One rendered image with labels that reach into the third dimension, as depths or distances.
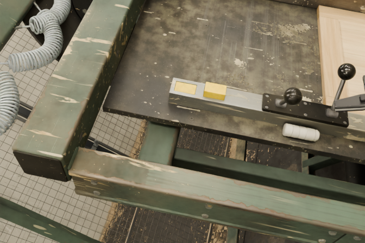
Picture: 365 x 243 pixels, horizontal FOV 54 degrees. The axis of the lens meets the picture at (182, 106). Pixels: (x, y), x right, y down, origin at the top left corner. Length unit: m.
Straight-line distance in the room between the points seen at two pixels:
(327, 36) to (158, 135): 0.59
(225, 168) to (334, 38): 0.53
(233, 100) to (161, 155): 0.21
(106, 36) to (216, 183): 0.43
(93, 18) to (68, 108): 0.28
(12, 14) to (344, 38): 1.10
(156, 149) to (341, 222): 0.41
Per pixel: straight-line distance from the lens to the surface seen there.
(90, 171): 0.74
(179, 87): 0.86
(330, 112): 0.90
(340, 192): 0.94
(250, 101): 0.87
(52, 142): 0.72
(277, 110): 0.86
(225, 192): 0.72
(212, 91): 0.84
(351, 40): 1.19
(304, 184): 0.91
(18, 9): 1.46
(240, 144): 2.19
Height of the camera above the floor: 1.99
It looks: 23 degrees down
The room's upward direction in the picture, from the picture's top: 58 degrees counter-clockwise
